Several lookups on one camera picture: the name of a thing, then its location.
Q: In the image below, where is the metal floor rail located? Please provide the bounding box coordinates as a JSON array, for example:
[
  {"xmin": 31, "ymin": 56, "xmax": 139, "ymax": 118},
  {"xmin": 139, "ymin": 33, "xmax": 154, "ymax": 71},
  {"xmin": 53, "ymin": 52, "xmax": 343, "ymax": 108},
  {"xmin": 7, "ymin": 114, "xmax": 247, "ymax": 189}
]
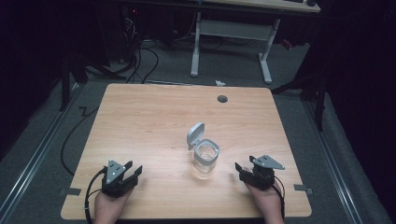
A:
[
  {"xmin": 0, "ymin": 83, "xmax": 82, "ymax": 220},
  {"xmin": 303, "ymin": 100, "xmax": 364, "ymax": 224}
]

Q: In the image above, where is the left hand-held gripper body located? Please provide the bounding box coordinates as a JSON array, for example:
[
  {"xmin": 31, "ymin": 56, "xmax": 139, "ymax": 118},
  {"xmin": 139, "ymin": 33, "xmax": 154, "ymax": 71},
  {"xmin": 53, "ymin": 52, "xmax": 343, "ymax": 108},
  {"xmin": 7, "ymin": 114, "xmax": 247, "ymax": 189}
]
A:
[{"xmin": 100, "ymin": 159, "xmax": 140, "ymax": 199}]

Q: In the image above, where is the person's right hand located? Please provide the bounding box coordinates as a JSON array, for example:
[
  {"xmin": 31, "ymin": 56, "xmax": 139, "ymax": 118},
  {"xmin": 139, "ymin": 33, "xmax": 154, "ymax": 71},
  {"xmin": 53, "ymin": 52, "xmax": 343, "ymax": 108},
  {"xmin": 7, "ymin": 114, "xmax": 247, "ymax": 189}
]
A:
[{"xmin": 244, "ymin": 181, "xmax": 285, "ymax": 224}]

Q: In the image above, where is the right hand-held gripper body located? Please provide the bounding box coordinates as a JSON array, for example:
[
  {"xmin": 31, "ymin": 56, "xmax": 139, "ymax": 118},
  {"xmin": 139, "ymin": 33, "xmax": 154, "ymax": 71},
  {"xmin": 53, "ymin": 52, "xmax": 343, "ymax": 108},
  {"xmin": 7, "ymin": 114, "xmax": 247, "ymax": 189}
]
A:
[{"xmin": 238, "ymin": 154, "xmax": 286, "ymax": 191}]

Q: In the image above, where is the grey tape strip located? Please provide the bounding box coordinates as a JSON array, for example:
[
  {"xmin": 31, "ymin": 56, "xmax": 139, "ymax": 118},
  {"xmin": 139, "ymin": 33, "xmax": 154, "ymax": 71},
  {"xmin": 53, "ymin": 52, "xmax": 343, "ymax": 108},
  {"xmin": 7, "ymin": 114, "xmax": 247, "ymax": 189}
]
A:
[
  {"xmin": 292, "ymin": 183, "xmax": 315, "ymax": 196},
  {"xmin": 58, "ymin": 187, "xmax": 82, "ymax": 197}
]

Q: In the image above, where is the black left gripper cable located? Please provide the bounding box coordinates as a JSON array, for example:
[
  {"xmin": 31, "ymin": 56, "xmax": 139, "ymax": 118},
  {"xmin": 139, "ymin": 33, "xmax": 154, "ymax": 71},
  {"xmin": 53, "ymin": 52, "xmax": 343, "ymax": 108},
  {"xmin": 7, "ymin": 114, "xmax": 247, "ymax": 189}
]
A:
[{"xmin": 84, "ymin": 167, "xmax": 108, "ymax": 224}]

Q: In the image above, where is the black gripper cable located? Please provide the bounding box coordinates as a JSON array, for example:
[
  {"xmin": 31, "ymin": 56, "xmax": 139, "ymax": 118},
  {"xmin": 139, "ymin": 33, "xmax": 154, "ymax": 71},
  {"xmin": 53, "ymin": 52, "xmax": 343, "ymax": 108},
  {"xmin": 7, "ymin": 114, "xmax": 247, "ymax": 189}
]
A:
[
  {"xmin": 84, "ymin": 167, "xmax": 108, "ymax": 224},
  {"xmin": 273, "ymin": 175, "xmax": 287, "ymax": 219}
]

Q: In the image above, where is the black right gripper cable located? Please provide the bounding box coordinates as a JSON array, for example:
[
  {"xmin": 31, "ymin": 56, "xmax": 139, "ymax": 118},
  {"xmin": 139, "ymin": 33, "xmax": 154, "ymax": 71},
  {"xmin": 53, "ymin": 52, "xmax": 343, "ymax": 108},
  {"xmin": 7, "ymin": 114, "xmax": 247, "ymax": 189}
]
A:
[{"xmin": 273, "ymin": 175, "xmax": 287, "ymax": 219}]

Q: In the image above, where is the white desk with metal legs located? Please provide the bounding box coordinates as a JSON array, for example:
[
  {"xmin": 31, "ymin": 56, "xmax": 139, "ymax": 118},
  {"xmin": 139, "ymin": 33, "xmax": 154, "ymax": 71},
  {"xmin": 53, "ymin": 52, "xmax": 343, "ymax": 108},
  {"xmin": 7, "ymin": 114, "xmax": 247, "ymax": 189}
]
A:
[{"xmin": 190, "ymin": 0, "xmax": 322, "ymax": 85}]

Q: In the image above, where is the person's left hand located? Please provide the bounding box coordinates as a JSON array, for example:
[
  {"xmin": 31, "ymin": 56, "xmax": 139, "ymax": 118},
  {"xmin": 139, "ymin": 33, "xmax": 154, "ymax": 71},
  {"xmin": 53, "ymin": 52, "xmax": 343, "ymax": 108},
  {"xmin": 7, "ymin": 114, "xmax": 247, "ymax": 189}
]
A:
[{"xmin": 93, "ymin": 187, "xmax": 135, "ymax": 224}]

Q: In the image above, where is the glass jar with grey lid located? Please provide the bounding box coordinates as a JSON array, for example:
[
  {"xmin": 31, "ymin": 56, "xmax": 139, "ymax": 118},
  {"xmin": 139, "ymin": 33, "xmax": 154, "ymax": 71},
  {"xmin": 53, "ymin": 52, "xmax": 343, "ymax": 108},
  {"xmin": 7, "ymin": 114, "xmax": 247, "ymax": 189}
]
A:
[{"xmin": 186, "ymin": 121, "xmax": 221, "ymax": 181}]

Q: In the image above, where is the bundle of black cables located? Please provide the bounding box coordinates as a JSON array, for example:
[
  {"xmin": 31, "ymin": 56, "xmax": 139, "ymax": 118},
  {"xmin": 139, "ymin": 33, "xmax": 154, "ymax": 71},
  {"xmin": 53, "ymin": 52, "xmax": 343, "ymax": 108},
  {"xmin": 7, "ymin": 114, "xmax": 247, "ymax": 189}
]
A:
[{"xmin": 122, "ymin": 17, "xmax": 161, "ymax": 85}]

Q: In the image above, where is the black metal stand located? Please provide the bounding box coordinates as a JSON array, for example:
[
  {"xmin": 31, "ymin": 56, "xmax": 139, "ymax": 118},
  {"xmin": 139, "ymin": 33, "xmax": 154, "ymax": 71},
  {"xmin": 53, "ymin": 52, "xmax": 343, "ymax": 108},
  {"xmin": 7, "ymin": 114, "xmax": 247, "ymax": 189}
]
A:
[
  {"xmin": 58, "ymin": 55, "xmax": 90, "ymax": 112},
  {"xmin": 270, "ymin": 73, "xmax": 329, "ymax": 133}
]

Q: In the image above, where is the black floor cable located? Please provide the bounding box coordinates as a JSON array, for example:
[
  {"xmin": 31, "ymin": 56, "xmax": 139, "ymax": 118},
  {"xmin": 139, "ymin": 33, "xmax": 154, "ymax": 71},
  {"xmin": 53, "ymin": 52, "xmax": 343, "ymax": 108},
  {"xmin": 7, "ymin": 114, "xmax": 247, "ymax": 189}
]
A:
[{"xmin": 60, "ymin": 105, "xmax": 101, "ymax": 177}]

